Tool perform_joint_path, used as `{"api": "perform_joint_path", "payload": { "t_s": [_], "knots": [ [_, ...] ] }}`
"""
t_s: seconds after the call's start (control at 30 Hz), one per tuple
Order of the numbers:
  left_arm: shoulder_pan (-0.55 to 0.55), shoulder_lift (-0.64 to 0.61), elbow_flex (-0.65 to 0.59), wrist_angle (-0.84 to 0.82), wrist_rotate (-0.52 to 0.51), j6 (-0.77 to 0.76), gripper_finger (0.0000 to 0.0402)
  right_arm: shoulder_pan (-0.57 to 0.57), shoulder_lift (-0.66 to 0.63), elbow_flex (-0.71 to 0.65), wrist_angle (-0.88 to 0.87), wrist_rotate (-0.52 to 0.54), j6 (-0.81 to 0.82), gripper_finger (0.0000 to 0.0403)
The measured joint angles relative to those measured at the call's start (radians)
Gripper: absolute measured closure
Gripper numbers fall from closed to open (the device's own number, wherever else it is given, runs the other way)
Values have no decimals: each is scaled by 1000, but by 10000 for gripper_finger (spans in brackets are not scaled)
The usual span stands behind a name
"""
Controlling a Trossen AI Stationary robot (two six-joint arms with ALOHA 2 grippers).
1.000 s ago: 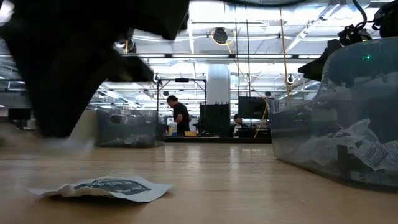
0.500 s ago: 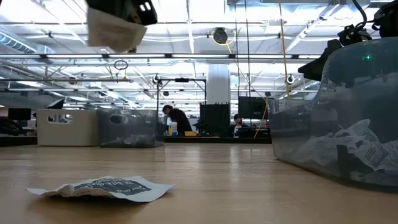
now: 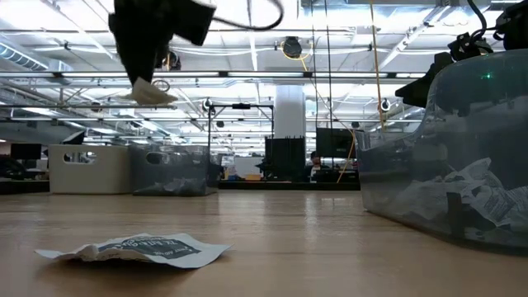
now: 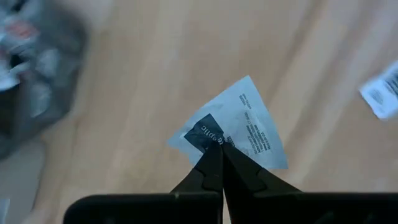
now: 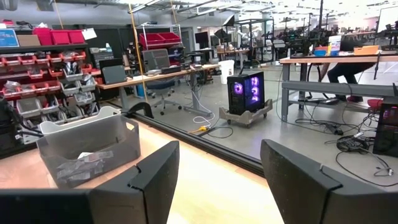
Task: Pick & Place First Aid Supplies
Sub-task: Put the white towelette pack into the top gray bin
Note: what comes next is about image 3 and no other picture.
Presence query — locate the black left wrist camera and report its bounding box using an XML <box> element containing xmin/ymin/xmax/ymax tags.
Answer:
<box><xmin>172</xmin><ymin>0</ymin><xmax>218</xmax><ymax>46</ymax></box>

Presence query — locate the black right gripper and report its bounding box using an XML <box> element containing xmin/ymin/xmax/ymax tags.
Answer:
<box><xmin>394</xmin><ymin>51</ymin><xmax>528</xmax><ymax>116</ymax></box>

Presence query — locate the light grey plastic bin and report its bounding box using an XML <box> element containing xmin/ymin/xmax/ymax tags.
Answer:
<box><xmin>48</xmin><ymin>144</ymin><xmax>132</xmax><ymax>195</ymax></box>

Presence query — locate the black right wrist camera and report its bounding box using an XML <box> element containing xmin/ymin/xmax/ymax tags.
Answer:
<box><xmin>447</xmin><ymin>31</ymin><xmax>494</xmax><ymax>63</ymax></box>

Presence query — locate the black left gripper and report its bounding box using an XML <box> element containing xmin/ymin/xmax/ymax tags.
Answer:
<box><xmin>109</xmin><ymin>0</ymin><xmax>177</xmax><ymax>86</ymax></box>

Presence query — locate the hanging black cable loop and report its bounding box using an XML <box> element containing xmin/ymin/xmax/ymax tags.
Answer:
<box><xmin>151</xmin><ymin>78</ymin><xmax>171</xmax><ymax>94</ymax></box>

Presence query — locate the white building column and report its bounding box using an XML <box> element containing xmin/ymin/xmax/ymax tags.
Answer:
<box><xmin>274</xmin><ymin>85</ymin><xmax>307</xmax><ymax>139</ymax></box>

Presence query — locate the white alcohol pad packet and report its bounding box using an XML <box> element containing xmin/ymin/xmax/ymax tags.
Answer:
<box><xmin>35</xmin><ymin>233</ymin><xmax>232</xmax><ymax>270</ymax></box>
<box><xmin>474</xmin><ymin>185</ymin><xmax>528</xmax><ymax>226</ymax></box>
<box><xmin>121</xmin><ymin>77</ymin><xmax>179</xmax><ymax>106</ymax></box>

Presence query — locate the black cabinet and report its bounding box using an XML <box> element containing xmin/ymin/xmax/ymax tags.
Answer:
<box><xmin>263</xmin><ymin>137</ymin><xmax>307</xmax><ymax>182</ymax></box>

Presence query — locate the smoked translucent plastic bin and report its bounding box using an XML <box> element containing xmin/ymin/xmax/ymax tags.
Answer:
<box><xmin>128</xmin><ymin>144</ymin><xmax>219</xmax><ymax>197</ymax></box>
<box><xmin>355</xmin><ymin>48</ymin><xmax>528</xmax><ymax>251</ymax></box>

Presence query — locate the small white red-marked packet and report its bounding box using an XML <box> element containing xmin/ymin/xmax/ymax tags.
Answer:
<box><xmin>164</xmin><ymin>177</ymin><xmax>207</xmax><ymax>196</ymax></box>

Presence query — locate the black monitor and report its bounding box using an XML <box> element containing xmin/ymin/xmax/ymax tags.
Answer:
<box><xmin>315</xmin><ymin>127</ymin><xmax>356</xmax><ymax>159</ymax></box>

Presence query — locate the dark monitor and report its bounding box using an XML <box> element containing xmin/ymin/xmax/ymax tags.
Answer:
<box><xmin>10</xmin><ymin>143</ymin><xmax>43</xmax><ymax>161</ymax></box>

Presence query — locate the black overhead rig frame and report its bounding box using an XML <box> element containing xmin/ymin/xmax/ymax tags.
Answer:
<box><xmin>207</xmin><ymin>102</ymin><xmax>276</xmax><ymax>149</ymax></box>

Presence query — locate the orange hanging cable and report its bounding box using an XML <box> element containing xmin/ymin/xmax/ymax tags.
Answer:
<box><xmin>336</xmin><ymin>0</ymin><xmax>387</xmax><ymax>184</ymax></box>

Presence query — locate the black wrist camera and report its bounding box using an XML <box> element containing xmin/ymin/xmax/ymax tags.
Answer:
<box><xmin>447</xmin><ymin>31</ymin><xmax>494</xmax><ymax>63</ymax></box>
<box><xmin>172</xmin><ymin>0</ymin><xmax>218</xmax><ymax>46</ymax></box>

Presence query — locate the person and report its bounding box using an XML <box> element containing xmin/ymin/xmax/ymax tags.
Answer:
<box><xmin>309</xmin><ymin>151</ymin><xmax>327</xmax><ymax>183</ymax></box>

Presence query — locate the plain white gauze packet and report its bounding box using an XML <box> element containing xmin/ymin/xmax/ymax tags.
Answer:
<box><xmin>398</xmin><ymin>179</ymin><xmax>459</xmax><ymax>219</ymax></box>

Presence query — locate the white board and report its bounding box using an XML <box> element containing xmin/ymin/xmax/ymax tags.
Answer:
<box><xmin>233</xmin><ymin>156</ymin><xmax>265</xmax><ymax>177</ymax></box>

